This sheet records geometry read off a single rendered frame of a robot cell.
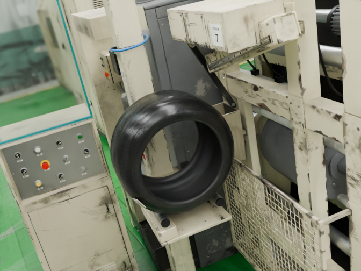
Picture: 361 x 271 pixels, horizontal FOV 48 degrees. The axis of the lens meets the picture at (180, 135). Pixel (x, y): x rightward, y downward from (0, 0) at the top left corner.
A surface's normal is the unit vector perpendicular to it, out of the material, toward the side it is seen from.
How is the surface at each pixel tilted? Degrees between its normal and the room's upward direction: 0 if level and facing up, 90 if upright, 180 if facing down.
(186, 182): 37
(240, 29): 90
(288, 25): 72
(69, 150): 90
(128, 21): 90
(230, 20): 90
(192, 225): 0
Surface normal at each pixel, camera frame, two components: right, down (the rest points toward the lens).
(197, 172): -0.35, -0.32
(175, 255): 0.33, 0.29
